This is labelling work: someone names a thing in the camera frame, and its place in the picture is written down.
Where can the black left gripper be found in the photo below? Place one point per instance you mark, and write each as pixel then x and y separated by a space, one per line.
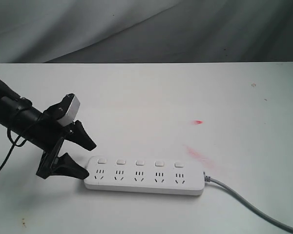
pixel 49 135

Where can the white five-outlet power strip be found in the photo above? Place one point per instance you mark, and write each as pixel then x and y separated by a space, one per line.
pixel 156 176

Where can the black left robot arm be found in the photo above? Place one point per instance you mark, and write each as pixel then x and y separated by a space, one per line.
pixel 12 106

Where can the grey backdrop cloth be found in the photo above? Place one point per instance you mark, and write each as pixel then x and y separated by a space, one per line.
pixel 145 31

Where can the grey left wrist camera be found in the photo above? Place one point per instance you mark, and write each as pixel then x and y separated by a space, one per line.
pixel 65 111

